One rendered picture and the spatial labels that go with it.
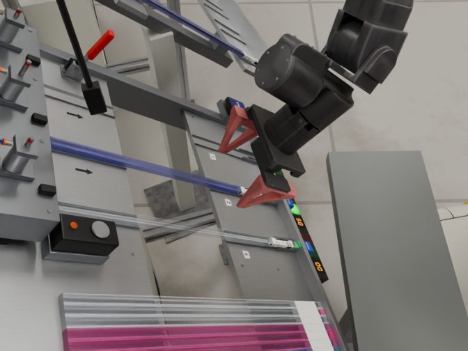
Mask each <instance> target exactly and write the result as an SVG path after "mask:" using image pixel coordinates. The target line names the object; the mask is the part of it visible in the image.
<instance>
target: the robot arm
mask: <svg viewBox="0 0 468 351"><path fill-rule="evenodd" d="M413 5H414V0H345V3H344V6H343V9H338V12H337V14H336V17H335V20H334V23H333V25H332V28H331V31H330V33H329V37H328V39H327V44H326V45H325V46H324V48H323V49H322V51H321V52H319V51H318V50H316V49H314V46H310V45H309V44H308V43H305V42H302V41H301V40H299V39H298V38H296V36H292V35H290V34H289V33H286V34H284V35H282V36H281V37H280V39H279V41H278V42H277V44H275V45H272V46H271V47H270V48H268V49H267V50H266V51H265V52H264V54H263V55H262V56H261V58H260V59H259V61H258V63H257V66H256V69H255V73H254V79H255V83H256V85H257V86H258V87H259V88H261V89H263V90H264V91H266V92H267V93H269V94H270V95H273V96H274V97H276V98H277V99H279V100H281V101H282V102H285V105H283V106H282V107H281V108H280V110H278V111H277V112H276V113H273V112H271V111H268V110H266V109H264V108H262V107H259V106H258V105H256V104H252V105H251V106H250V107H247V108H246V109H243V108H241V107H239V106H236V105H235V106H234V107H233V108H232V109H231V113H230V116H229V119H228V123H227V126H226V131H225V134H224V137H223V139H222V141H221V144H220V147H219V149H218V151H219V153H223V154H226V153H228V152H230V151H232V150H234V149H236V148H237V147H239V146H241V145H242V144H244V143H246V142H248V141H249V140H251V139H253V138H254V137H256V136H259V137H257V138H256V139H255V140H254V141H252V142H251V143H250V146H251V149H252V151H253V154H254V157H255V159H256V162H257V164H258V168H259V169H260V173H261V174H260V175H259V176H258V177H257V178H256V179H255V180H254V182H253V183H252V184H251V186H250V187H249V188H248V190H247V191H246V192H245V193H244V195H243V196H242V198H241V199H240V200H239V202H238V203H237V205H236V206H237V207H238V208H247V207H250V206H253V205H257V204H259V203H264V202H268V201H278V200H283V199H289V198H294V197H296V195H297V193H296V191H295V188H294V186H293V185H292V184H290V183H288V181H287V180H286V179H285V178H282V177H280V176H277V175H274V173H275V172H279V171H280V170H281V169H285V170H287V171H290V175H291V176H293V177H296V178H299V177H300V176H302V175H303V174H304V173H306V170H305V168H304V166H303V164H302V161H301V159H300V157H299V155H298V152H297V151H298V150H299V149H300V148H301V147H302V146H304V145H305V144H306V143H308V142H309V141H310V140H311V139H312V138H313V137H315V136H316V135H318V134H319V133H320V132H321V131H323V130H324V129H325V128H326V127H328V126H329V125H330V124H332V123H333V122H334V121H335V120H336V119H337V118H339V117H340V116H342V115H343V114H344V113H345V112H346V111H348V110H349V109H350V108H352V107H353V106H354V100H353V99H352V92H353V90H354V88H353V87H351V86H350V85H349V84H347V83H346V82H344V81H343V80H342V79H340V78H339V77H337V76H336V75H335V74H333V73H332V72H330V71H329V70H328V69H329V68H331V69H332V70H333V71H335V72H337V73H338V74H339V75H341V76H342V77H344V78H346V79H347V80H348V81H350V82H352V83H353V84H354V85H356V86H358V87H359V88H360V89H362V90H363V91H365V92H367V93H368V94H369V95H370V94H371V93H372V92H373V90H374V89H375V87H376V86H377V85H378V84H379V83H380V84H382V83H383V82H384V80H385V79H386V78H387V77H388V75H389V74H390V72H391V71H392V70H393V69H394V67H395V65H396V61H397V58H398V55H399V53H400V51H401V49H402V47H403V44H404V42H405V40H406V37H407V35H408V32H406V31H403V30H404V28H405V25H406V23H407V21H408V19H409V17H410V14H411V12H412V9H413ZM341 66H343V68H342V67H341ZM344 68H345V69H347V70H349V71H350V72H352V73H353V74H354V75H352V74H351V73H349V72H348V71H347V70H345V69H344ZM238 125H243V126H245V127H248V128H247V129H246V130H245V131H244V132H243V133H242V134H241V135H240V136H239V137H238V138H236V140H234V141H233V142H231V143H229V142H230V140H231V138H232V136H233V134H234V132H235V130H236V128H237V126H238ZM262 193H265V194H262ZM260 194H262V195H260ZM258 195H260V196H258ZM256 196H257V197H256ZM254 197H255V198H254Z"/></svg>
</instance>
